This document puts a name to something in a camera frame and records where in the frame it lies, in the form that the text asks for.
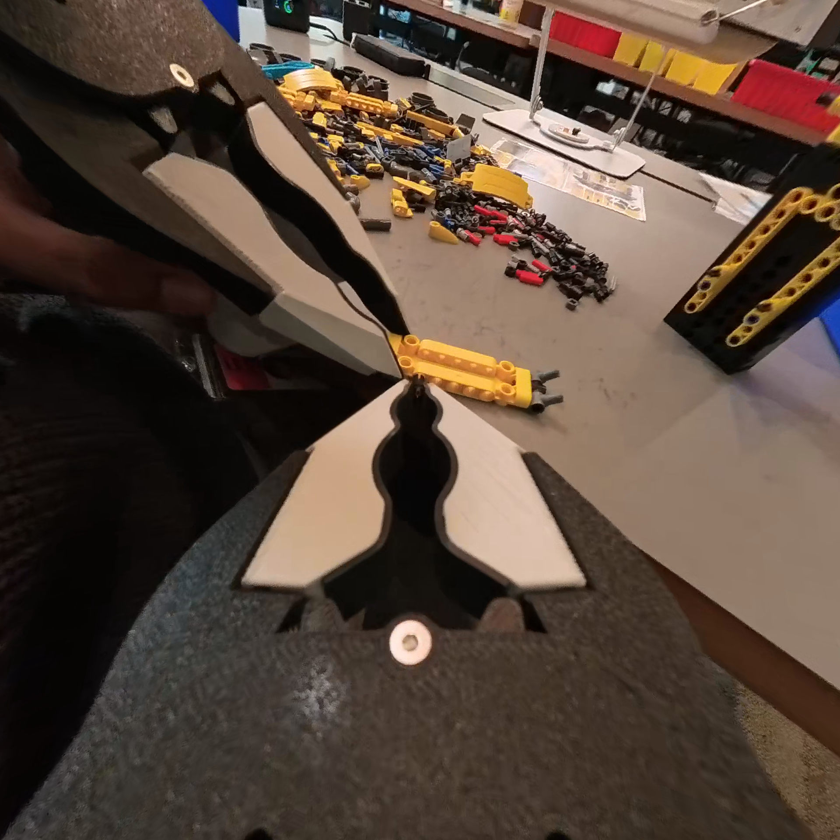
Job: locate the black and yellow toy tower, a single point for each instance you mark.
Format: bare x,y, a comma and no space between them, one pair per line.
754,308

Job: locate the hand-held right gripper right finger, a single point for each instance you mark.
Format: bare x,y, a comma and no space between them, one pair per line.
505,518

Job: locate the heap of assorted yellow parts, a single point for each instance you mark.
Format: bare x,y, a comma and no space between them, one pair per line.
367,105

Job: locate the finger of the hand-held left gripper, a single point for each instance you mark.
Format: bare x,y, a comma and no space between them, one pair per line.
308,197
220,210

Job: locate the white plastic bottle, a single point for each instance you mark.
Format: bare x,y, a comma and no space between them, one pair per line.
513,9

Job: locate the person's black knit sweater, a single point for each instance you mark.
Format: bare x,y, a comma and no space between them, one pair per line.
79,492

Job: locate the metal bracket red label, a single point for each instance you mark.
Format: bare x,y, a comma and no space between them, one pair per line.
239,367

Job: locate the yellow curved toy panel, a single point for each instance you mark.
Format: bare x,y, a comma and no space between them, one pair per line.
495,184

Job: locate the black power strip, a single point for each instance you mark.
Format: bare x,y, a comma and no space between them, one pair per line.
390,54

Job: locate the printed instruction sheet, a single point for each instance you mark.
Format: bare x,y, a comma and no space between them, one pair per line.
590,187

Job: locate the white paper sheet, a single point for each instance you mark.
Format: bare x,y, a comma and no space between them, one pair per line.
735,200

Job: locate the wooden shelf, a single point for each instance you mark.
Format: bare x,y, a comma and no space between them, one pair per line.
472,23

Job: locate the blue plastic bin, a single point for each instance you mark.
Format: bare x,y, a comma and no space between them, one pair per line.
828,331

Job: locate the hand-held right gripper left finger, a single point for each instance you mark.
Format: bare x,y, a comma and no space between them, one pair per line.
321,518

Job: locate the black device green display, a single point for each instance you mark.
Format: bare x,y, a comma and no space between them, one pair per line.
287,16

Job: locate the white book stand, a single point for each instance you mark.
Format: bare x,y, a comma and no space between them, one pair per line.
577,154

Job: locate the yellow toy tooth piece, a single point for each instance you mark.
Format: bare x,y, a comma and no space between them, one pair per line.
443,235

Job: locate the yellow toy panel with pins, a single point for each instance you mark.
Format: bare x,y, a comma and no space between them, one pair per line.
459,371

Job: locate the yellow storage bin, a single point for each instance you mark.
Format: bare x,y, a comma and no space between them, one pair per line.
689,65
630,49
718,77
659,58

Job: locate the person's left hand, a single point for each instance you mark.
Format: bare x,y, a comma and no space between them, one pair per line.
131,282

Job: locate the red storage bin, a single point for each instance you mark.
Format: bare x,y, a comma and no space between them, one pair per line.
781,92
584,33

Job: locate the pile of black red pins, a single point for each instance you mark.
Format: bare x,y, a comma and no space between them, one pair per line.
577,262

